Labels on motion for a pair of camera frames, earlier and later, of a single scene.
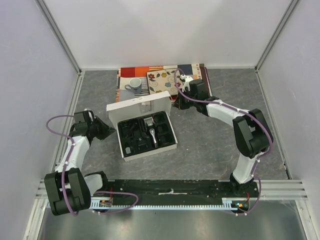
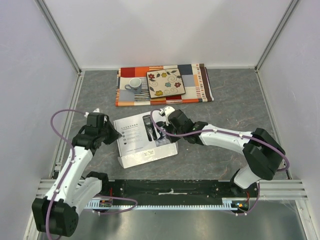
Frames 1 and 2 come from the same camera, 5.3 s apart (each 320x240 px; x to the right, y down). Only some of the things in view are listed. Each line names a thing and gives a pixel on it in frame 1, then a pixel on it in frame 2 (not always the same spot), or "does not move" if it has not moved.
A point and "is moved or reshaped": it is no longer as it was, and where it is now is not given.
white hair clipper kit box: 145,124 is moved or reshaped
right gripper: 183,100 -> 169,127
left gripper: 106,130 -> 115,134
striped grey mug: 135,85 does not move
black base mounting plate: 179,190 does not move
